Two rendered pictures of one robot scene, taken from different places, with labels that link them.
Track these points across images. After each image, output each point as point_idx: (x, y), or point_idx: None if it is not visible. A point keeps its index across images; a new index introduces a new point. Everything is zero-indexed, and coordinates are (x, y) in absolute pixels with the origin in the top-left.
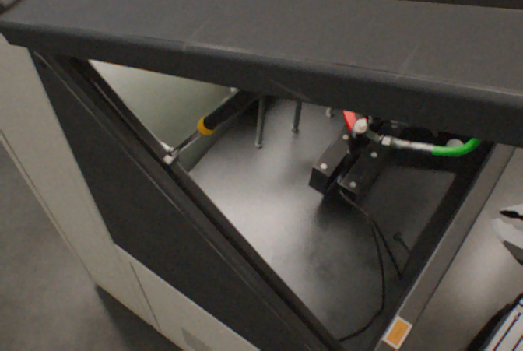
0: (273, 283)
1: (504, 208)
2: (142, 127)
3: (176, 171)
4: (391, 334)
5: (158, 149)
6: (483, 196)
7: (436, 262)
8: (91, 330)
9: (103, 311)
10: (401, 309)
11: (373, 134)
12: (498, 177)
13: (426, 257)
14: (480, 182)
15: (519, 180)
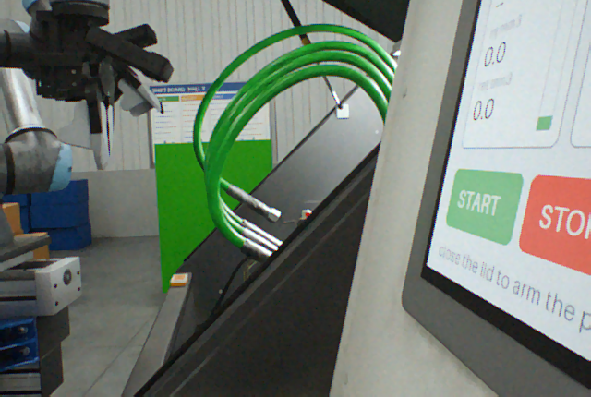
0: (265, 177)
1: (159, 102)
2: (354, 90)
3: (332, 112)
4: (184, 275)
5: (343, 101)
6: (149, 346)
7: (173, 306)
8: None
9: None
10: (184, 288)
11: (291, 221)
12: (136, 364)
13: (184, 306)
14: (160, 352)
15: None
